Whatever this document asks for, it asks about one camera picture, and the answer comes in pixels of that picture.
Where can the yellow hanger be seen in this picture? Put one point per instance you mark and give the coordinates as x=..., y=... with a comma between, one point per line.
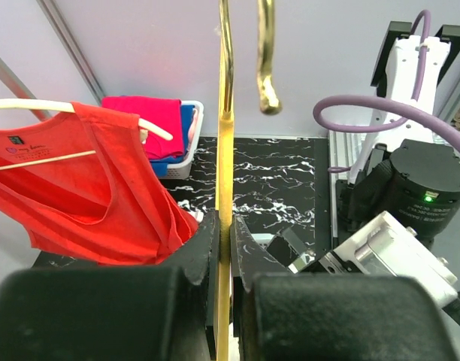
x=270, y=104

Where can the black marble mat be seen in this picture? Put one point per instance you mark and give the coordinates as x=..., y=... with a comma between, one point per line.
x=278, y=183

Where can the white wooden hanger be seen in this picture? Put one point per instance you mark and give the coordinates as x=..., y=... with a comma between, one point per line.
x=42, y=105

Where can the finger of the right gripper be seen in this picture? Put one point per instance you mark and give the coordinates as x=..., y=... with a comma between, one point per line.
x=293, y=248

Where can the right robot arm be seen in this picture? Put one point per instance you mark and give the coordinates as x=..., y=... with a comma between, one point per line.
x=404, y=186

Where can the clothes rack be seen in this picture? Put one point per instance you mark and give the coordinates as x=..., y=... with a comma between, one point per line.
x=13, y=83

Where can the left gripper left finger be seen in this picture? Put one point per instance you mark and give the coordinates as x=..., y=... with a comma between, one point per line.
x=149, y=312

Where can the magenta folded shirt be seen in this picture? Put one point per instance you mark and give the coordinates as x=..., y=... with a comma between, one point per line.
x=165, y=113

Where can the grey basket with clothes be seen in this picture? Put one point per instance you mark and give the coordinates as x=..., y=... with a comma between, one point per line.
x=194, y=132

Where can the blue folded shirt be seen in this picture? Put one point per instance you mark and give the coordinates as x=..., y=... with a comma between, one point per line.
x=169, y=167

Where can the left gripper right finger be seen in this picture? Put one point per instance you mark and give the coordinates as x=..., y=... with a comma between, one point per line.
x=279, y=315

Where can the red tank top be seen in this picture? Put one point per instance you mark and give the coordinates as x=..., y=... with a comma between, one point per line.
x=81, y=186

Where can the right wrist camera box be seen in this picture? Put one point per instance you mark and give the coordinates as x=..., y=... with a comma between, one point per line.
x=383, y=247

